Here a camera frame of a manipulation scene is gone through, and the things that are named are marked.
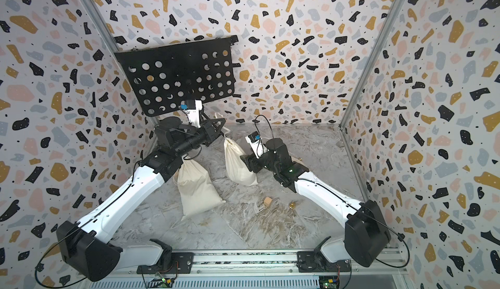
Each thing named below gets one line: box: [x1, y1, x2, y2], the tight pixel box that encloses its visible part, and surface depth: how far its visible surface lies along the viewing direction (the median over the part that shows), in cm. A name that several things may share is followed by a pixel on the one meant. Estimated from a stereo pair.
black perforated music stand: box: [114, 35, 239, 118], surface depth 80 cm
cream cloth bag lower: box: [173, 156, 226, 221], surface depth 87 cm
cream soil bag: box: [223, 136, 259, 187], surface depth 86 cm
